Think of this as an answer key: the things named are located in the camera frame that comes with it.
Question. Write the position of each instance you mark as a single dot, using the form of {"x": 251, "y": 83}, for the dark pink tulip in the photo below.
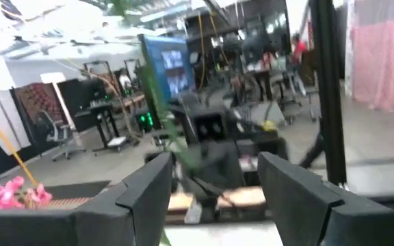
{"x": 186, "y": 157}

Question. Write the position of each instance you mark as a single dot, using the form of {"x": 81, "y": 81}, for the person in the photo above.
{"x": 126, "y": 81}
{"x": 299, "y": 48}

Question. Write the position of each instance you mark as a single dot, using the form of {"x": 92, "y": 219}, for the grey office chair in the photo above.
{"x": 55, "y": 131}

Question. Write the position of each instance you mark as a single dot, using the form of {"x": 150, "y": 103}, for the pink hanging garment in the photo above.
{"x": 381, "y": 68}

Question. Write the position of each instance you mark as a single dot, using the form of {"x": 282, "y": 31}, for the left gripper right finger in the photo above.
{"x": 320, "y": 222}

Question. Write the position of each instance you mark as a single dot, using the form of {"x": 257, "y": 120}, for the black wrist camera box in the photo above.
{"x": 209, "y": 128}

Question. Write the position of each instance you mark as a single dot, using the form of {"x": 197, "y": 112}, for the small yellow tag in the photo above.
{"x": 269, "y": 125}

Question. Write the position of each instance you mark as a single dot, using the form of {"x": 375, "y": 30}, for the pink flower bunch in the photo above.
{"x": 2, "y": 198}

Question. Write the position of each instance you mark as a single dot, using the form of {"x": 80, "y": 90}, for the black office desk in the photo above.
{"x": 104, "y": 109}

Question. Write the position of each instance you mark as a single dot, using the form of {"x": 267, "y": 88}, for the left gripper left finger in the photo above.
{"x": 63, "y": 229}

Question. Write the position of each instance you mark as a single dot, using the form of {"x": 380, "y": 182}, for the computer with green lights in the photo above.
{"x": 146, "y": 119}

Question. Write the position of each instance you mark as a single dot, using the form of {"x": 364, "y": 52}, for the red patterned tapestry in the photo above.
{"x": 39, "y": 100}

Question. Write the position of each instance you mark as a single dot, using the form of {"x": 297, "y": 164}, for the black partition panel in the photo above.
{"x": 75, "y": 102}

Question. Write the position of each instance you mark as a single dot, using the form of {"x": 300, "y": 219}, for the black table frame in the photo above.
{"x": 330, "y": 102}

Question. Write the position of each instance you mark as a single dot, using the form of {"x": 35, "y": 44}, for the blue display screen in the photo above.
{"x": 173, "y": 68}

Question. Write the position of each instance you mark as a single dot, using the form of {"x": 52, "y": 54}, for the light wooden side board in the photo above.
{"x": 245, "y": 197}

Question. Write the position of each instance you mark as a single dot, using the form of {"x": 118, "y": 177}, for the white hanging cloth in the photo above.
{"x": 12, "y": 116}

